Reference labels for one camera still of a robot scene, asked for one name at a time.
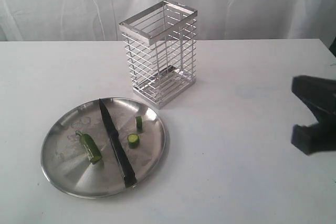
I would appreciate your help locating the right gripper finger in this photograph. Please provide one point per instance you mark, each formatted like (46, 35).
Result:
(318, 137)
(318, 95)

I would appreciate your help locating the dark green cucumber piece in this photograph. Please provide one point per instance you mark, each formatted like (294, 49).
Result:
(139, 124)

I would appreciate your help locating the dark green zucchini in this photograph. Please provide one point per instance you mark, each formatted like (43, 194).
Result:
(90, 146)

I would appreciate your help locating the chrome wire utensil rack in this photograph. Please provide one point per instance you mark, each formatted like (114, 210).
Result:
(160, 44)

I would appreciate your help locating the black handled knife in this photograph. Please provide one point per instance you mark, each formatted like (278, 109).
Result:
(125, 166)

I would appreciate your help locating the white backdrop curtain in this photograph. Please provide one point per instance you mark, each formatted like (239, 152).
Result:
(23, 20)

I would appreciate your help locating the round stainless steel plate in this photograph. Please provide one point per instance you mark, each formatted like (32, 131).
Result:
(64, 160)

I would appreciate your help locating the short cucumber chunk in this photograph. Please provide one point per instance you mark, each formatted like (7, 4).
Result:
(133, 140)

